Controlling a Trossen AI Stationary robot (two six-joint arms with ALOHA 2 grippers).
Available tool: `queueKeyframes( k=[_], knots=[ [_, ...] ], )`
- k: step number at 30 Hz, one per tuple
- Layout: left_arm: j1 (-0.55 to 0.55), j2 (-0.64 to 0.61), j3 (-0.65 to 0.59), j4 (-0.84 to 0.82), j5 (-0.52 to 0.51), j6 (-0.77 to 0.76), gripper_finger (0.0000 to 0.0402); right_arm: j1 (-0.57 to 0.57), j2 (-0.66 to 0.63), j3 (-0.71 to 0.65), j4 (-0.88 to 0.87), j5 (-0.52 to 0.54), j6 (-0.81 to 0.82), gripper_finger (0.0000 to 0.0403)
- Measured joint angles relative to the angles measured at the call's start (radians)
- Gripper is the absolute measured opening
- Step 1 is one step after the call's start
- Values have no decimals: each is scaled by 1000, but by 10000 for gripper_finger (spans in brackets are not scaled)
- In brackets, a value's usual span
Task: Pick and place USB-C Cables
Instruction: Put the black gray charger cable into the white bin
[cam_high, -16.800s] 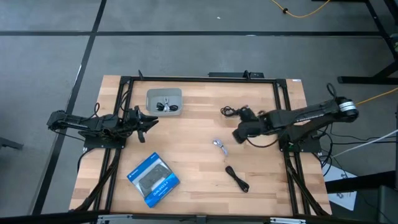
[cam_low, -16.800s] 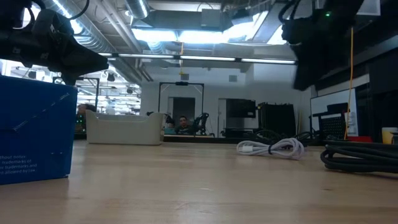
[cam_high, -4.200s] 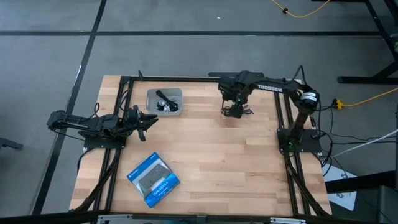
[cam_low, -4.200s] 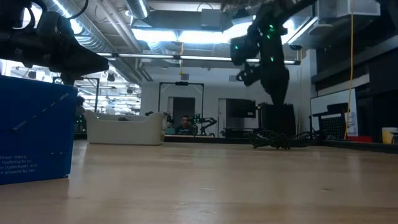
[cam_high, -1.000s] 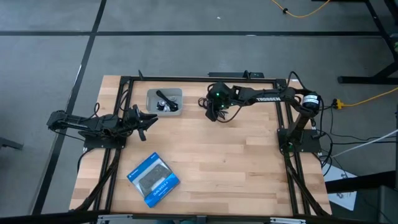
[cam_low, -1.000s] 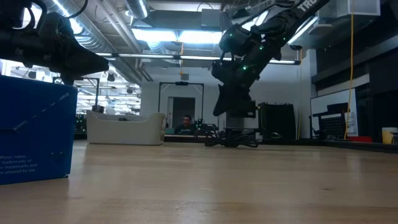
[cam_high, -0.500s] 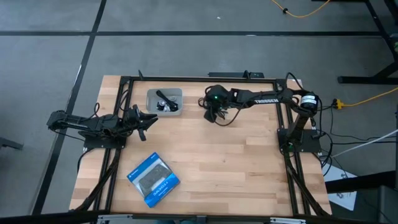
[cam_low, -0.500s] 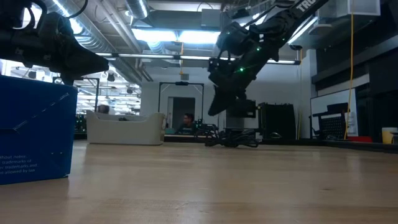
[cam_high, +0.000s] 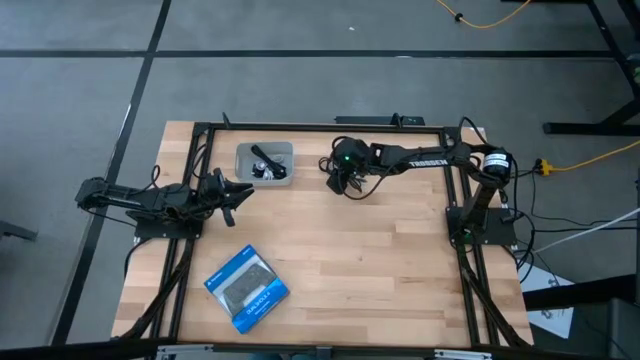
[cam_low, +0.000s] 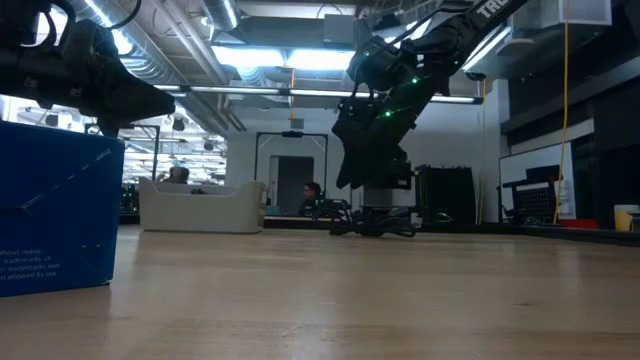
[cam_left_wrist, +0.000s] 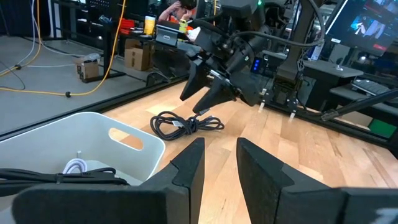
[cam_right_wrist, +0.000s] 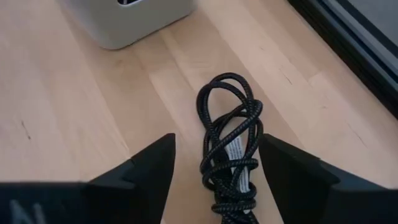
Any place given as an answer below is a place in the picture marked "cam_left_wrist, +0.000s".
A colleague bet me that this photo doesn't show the white plastic bin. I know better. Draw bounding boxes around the white plastic bin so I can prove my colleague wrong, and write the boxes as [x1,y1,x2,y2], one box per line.
[0,111,167,224]

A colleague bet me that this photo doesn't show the computer monitor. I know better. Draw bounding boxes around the computer monitor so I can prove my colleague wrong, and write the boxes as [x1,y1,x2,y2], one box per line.
[324,0,398,57]

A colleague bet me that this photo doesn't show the person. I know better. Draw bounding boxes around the person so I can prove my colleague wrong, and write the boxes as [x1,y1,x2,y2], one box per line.
[157,0,197,32]

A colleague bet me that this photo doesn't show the red storage bins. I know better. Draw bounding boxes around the red storage bins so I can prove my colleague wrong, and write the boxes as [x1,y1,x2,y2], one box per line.
[119,17,136,35]

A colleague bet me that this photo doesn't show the white floor cable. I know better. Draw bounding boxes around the white floor cable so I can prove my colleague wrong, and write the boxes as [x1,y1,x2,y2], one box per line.
[12,0,82,68]

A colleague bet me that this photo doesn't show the black frame desk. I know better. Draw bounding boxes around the black frame desk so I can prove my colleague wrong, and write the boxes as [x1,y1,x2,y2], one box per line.
[51,0,127,83]

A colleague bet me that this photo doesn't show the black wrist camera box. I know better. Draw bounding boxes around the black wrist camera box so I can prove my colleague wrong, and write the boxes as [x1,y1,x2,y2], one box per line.
[192,26,225,54]

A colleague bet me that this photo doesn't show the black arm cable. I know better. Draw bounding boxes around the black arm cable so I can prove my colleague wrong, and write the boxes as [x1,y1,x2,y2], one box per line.
[228,0,326,49]

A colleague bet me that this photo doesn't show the white coiled USB-C cable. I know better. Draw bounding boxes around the white coiled USB-C cable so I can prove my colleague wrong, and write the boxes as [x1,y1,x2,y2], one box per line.
[62,151,88,174]

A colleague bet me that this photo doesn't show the black box with blue lights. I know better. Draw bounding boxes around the black box with blue lights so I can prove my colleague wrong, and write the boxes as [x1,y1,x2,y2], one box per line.
[251,57,264,75]

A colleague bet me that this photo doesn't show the black table frame rail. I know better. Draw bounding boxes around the black table frame rail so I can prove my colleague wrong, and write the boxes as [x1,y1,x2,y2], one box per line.
[0,74,398,156]

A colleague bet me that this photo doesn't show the black keyboard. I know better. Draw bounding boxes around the black keyboard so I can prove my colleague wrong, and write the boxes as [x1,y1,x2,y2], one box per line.
[350,78,391,96]

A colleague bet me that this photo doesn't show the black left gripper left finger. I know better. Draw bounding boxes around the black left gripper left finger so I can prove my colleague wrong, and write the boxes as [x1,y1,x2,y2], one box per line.
[12,138,205,224]

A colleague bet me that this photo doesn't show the small cardboard box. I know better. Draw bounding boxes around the small cardboard box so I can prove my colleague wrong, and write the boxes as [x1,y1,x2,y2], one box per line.
[76,58,100,80]

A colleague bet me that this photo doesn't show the large cardboard box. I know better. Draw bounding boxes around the large cardboard box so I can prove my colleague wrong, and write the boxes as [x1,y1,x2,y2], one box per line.
[124,38,154,72]

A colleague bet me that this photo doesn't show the yellow canister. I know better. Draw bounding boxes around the yellow canister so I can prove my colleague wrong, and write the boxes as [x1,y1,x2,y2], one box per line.
[143,16,156,36]

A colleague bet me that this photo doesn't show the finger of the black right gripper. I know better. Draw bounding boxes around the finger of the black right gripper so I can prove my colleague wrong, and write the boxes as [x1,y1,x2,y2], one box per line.
[192,77,238,114]
[179,58,210,102]

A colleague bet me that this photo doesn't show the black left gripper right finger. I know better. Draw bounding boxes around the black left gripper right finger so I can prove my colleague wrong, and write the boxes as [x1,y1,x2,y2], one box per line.
[236,138,398,224]

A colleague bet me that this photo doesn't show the green box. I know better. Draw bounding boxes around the green box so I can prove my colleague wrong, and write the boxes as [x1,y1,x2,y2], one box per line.
[368,118,398,139]

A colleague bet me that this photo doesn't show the black rod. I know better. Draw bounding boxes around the black rod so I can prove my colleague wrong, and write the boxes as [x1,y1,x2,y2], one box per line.
[320,88,398,122]

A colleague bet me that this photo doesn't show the yellow floor cable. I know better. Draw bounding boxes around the yellow floor cable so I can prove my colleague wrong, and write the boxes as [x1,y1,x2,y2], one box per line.
[0,0,127,98]

